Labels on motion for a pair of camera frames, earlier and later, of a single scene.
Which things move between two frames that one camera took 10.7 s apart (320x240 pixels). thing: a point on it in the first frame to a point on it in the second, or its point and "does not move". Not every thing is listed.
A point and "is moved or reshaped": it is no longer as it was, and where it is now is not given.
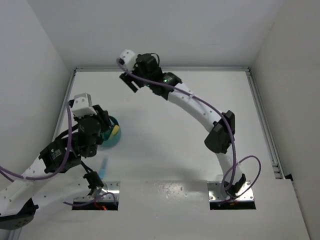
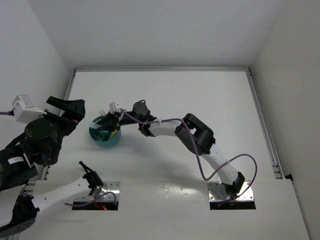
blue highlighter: x=103 y=169 is moved or reshaped
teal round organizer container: x=108 y=142 does not move
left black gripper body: x=101 y=116 to x=67 y=126
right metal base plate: x=215 y=193 does not move
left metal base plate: x=109 y=192 does not move
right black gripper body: x=129 y=80 to x=116 y=122
